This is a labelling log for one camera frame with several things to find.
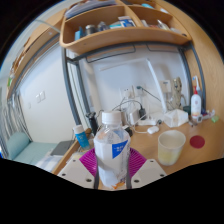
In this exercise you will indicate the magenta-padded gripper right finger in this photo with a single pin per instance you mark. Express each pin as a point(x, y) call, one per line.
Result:
point(150, 171)

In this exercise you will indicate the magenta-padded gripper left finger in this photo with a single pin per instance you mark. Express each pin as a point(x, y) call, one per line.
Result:
point(75, 171)

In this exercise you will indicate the clear water bottle blue label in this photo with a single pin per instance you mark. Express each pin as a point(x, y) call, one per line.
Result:
point(111, 150)

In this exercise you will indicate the dark grey laptop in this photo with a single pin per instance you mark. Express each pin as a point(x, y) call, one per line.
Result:
point(62, 147)

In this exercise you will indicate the blue white plaid blanket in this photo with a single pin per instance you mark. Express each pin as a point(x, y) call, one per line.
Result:
point(46, 163)

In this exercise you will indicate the pale yellow mug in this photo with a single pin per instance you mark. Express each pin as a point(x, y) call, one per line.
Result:
point(170, 148)

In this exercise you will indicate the blue tube white cap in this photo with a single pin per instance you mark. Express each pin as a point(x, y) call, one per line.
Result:
point(81, 138)

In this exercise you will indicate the small white oval case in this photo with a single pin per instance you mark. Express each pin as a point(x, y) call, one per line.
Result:
point(153, 129)

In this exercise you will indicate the teal bed mattress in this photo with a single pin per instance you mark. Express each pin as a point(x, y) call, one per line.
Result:
point(36, 151)

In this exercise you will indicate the white power strip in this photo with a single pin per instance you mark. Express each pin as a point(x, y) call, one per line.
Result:
point(146, 121)

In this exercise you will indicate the black electric shaver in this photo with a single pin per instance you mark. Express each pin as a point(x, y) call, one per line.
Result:
point(92, 122)

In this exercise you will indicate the flat round red coaster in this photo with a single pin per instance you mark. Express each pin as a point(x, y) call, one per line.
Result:
point(197, 142)

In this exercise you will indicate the white power adapter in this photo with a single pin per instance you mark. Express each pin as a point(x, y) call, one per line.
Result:
point(134, 116)

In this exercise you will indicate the white tissue pack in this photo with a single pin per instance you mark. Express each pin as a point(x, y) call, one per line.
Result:
point(176, 118)

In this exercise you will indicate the teal pillow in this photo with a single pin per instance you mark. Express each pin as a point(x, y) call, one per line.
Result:
point(18, 145)

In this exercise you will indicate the white lotion bottle red pump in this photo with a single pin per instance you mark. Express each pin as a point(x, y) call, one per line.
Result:
point(196, 105)

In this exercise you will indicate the wooden robot figure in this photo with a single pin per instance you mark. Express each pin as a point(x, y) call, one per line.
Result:
point(177, 91)

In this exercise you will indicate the white desk lamp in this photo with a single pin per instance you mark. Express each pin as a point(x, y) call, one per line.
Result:
point(156, 85)

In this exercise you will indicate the wooden shelf unit with items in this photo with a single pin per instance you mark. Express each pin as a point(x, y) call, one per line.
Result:
point(126, 35)

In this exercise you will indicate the grey metal desk frame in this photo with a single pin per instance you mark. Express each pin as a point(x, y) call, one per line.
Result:
point(68, 86)

